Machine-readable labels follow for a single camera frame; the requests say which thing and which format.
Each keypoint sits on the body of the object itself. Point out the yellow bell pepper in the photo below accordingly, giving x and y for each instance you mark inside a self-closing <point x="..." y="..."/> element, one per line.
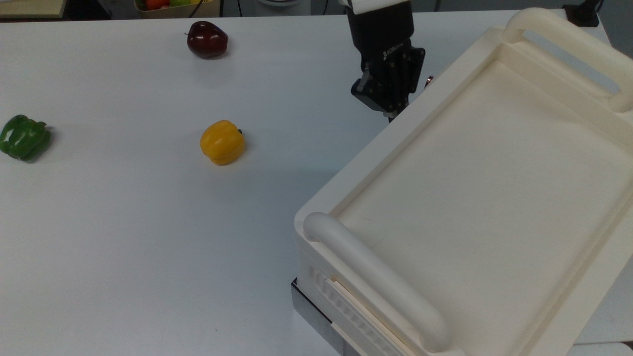
<point x="222" y="142"/>

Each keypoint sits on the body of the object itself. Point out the grey metal base plate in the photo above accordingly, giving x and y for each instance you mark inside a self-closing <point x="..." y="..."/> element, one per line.
<point x="314" y="314"/>

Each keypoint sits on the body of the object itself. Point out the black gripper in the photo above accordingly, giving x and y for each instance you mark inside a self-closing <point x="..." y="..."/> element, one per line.
<point x="381" y="34"/>

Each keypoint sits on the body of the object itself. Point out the wooden board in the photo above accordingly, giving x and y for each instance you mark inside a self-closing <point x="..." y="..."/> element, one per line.
<point x="29" y="7"/>

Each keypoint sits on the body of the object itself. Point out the red fruit in basket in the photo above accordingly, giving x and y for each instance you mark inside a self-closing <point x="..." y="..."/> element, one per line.
<point x="157" y="4"/>

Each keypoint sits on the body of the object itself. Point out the green bell pepper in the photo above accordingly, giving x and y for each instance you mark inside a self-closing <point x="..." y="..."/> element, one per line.
<point x="23" y="137"/>

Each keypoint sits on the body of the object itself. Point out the cream plastic cabinet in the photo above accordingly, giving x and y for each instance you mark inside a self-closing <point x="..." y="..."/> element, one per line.
<point x="484" y="198"/>

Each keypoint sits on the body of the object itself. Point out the white round container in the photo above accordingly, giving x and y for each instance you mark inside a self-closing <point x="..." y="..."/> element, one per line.
<point x="282" y="7"/>

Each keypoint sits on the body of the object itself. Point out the dark red apple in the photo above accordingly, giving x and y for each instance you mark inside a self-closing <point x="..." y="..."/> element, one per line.
<point x="206" y="39"/>

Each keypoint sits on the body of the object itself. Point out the yellow fruit basket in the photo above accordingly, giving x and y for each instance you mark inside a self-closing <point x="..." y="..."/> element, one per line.
<point x="207" y="10"/>

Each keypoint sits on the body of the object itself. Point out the black clamp mount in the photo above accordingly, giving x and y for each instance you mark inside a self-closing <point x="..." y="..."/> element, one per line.
<point x="583" y="12"/>

